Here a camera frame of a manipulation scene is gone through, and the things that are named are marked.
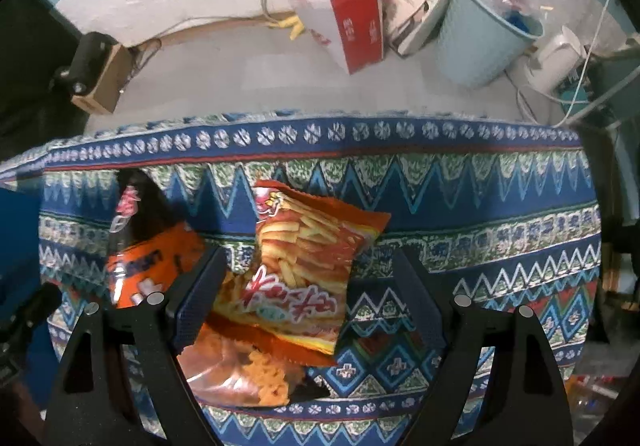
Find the orange black snack bag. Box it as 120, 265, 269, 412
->
106, 169, 205, 309

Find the light blue waste bin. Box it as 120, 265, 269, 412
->
436, 0, 544, 89

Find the black round speaker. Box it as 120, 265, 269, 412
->
53, 32, 117, 96

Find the red fries snack bag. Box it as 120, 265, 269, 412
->
209, 180, 390, 367

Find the yellow banana peel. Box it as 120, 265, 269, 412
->
266, 15, 305, 40

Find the cardboard box blue rim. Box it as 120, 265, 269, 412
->
0, 188, 58, 410

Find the blue patterned tablecloth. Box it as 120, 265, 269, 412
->
0, 110, 602, 446

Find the red white paper bag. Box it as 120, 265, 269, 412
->
288, 0, 390, 75

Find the orange chips clear bag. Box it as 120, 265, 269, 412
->
178, 326, 330, 408

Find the white electric kettle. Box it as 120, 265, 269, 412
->
506, 25, 587, 94

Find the small cardboard box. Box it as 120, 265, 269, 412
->
70, 44, 134, 115

